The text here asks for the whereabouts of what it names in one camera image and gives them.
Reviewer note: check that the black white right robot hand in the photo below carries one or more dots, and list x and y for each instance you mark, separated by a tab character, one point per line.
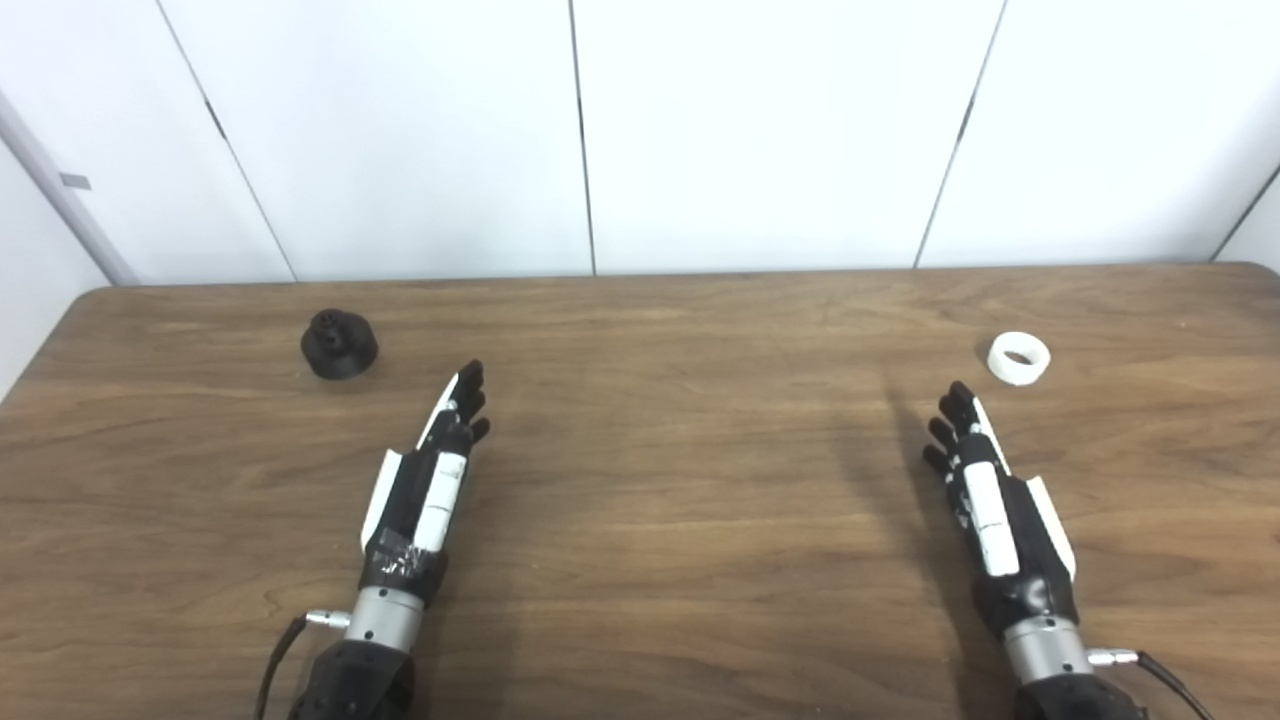
1025	540

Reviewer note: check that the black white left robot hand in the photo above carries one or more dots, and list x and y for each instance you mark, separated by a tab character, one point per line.
405	500

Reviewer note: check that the round black part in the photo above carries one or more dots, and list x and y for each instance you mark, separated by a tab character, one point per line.
340	350

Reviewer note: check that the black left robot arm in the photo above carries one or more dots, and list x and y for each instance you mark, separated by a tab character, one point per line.
360	680

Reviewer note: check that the small grey wall tag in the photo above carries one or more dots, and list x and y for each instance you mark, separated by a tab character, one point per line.
75	181

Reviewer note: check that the grey wall trim strip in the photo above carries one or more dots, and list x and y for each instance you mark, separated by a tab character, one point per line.
60	195

